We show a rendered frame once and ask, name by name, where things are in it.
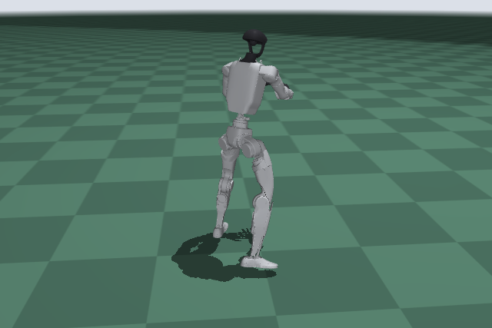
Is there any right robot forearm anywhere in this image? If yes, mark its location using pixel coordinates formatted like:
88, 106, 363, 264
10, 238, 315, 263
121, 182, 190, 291
284, 86, 294, 100

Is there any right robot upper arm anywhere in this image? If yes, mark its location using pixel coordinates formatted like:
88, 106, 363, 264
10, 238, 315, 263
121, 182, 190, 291
259, 65, 289, 100

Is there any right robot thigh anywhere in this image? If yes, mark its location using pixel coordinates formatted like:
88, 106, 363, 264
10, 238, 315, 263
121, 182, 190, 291
241, 135, 274, 207

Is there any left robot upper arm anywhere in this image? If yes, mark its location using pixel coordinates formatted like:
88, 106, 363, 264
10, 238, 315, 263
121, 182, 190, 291
221, 62, 233, 97

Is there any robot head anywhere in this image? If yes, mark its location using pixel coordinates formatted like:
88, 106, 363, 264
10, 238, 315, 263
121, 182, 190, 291
240, 29, 267, 63

